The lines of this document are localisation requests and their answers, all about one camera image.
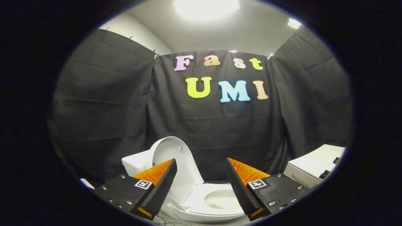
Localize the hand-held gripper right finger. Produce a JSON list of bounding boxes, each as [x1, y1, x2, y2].
[[225, 158, 310, 222]]

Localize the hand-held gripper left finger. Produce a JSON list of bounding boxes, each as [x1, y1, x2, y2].
[[94, 159, 178, 222]]

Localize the white toilet lid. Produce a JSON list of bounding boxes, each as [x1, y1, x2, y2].
[[148, 136, 204, 204]]

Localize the white toilet with tank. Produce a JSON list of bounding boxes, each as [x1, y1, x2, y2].
[[122, 150, 248, 223]]

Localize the white toilet seat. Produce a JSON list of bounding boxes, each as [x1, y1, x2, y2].
[[182, 184, 245, 217]]

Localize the black backdrop cloth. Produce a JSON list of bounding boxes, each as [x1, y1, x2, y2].
[[49, 27, 354, 189]]

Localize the white drawer cabinet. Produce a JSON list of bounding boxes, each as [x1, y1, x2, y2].
[[283, 144, 346, 188]]

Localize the large ceiling light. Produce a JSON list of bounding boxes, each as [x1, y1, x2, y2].
[[174, 0, 240, 20]]

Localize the thin black cables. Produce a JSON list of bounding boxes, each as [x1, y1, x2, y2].
[[152, 214, 189, 226]]

